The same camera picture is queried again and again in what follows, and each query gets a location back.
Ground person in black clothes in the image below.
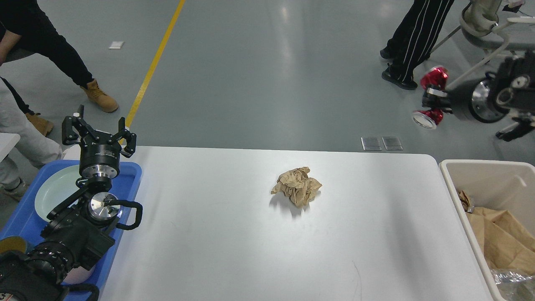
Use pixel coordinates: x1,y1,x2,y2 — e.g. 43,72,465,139
0,0,119,113

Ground floor socket plates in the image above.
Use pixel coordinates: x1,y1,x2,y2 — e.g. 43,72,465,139
361,136,404,152

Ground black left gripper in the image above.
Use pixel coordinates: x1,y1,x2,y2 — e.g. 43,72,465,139
62,105,136,179

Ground crumpled brown paper ball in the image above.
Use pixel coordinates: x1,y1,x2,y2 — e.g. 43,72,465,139
270,166,323,208

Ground grey mug yellow inside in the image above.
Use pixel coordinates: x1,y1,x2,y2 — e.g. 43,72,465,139
0,236,28,254

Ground pink mug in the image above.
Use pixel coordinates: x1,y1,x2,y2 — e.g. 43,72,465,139
62,266,95,285

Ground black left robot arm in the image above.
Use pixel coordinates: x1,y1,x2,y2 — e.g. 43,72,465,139
0,105,143,301

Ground large brown paper sheet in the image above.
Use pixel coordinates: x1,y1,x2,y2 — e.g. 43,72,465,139
466,207,535,275

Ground aluminium foil tray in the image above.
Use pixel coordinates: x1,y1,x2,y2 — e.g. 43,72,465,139
490,269,535,301

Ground person in grey trousers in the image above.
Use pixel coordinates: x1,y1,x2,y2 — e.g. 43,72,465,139
0,79,63,202

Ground small brown paper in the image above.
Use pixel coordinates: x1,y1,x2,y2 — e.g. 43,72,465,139
457,190,475,213

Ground person in striped black trousers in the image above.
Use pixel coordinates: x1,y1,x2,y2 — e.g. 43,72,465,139
380,0,453,91

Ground crushed red can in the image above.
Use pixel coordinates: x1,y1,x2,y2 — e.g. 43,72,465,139
412,66,449,130

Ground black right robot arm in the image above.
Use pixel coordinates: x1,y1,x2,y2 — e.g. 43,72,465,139
412,50,535,142

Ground beige waste bin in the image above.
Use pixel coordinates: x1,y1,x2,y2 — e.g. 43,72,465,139
439,160,535,301

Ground white office chair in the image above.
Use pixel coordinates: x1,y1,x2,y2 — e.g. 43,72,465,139
432,0,535,88

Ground green plate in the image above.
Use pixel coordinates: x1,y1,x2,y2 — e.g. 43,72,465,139
34,165,81,222

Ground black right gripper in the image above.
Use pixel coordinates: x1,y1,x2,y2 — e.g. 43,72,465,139
422,77,508,124

